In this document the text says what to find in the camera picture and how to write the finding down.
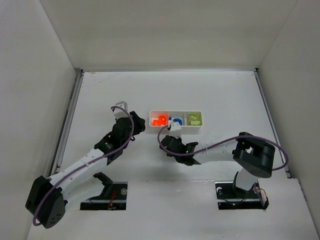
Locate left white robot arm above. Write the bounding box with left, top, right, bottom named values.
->
left=25, top=106, right=146, bottom=229

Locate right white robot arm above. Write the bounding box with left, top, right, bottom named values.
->
left=158, top=132, right=275, bottom=191

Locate blue arch lego piece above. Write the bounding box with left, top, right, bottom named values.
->
left=173, top=118, right=183, bottom=126

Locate orange ring lego piece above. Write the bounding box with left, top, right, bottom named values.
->
left=152, top=119, right=163, bottom=126

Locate white three-compartment tray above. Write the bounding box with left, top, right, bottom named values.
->
left=147, top=110, right=204, bottom=134

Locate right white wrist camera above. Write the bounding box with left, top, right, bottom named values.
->
left=168, top=122, right=182, bottom=139

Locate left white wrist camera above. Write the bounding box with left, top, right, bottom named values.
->
left=111, top=101, right=128, bottom=120

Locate orange dome lego piece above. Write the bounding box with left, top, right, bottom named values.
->
left=158, top=115, right=167, bottom=125

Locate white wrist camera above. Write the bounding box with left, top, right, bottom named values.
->
left=111, top=101, right=128, bottom=120
left=168, top=122, right=182, bottom=139

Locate green lego brick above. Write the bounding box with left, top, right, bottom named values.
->
left=188, top=113, right=199, bottom=121
left=189, top=120, right=202, bottom=126

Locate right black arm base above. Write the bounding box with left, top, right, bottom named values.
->
left=215, top=181, right=270, bottom=210

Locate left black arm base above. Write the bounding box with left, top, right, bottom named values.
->
left=79, top=172, right=128, bottom=211

